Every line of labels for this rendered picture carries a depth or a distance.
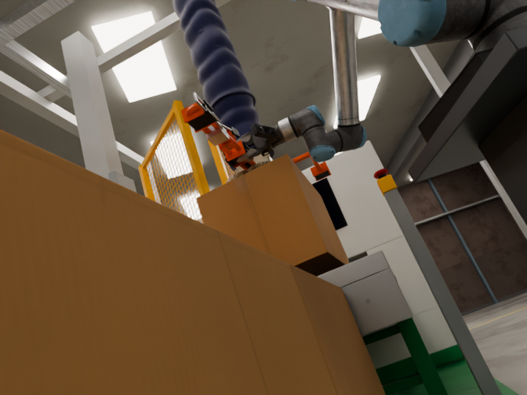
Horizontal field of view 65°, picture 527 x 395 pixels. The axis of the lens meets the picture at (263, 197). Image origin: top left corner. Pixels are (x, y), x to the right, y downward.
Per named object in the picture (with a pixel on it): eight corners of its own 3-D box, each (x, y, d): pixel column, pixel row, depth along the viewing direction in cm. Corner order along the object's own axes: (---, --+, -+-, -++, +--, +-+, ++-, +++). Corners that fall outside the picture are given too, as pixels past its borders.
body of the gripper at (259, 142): (261, 157, 171) (288, 145, 169) (254, 150, 163) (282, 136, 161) (256, 143, 174) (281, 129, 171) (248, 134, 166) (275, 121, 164)
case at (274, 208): (276, 301, 202) (250, 227, 217) (352, 269, 194) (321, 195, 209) (224, 295, 148) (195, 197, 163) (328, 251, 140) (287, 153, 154)
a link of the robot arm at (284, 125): (293, 132, 159) (285, 112, 162) (281, 137, 160) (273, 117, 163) (299, 141, 167) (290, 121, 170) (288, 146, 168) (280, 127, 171)
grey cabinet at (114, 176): (137, 224, 261) (127, 183, 272) (144, 220, 260) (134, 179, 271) (117, 217, 243) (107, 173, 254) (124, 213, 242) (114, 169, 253)
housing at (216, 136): (214, 146, 153) (210, 137, 154) (230, 139, 152) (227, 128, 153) (205, 139, 146) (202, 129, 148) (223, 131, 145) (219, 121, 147)
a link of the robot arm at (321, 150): (345, 148, 155) (332, 121, 159) (318, 154, 152) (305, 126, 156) (336, 161, 164) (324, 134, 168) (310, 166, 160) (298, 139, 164)
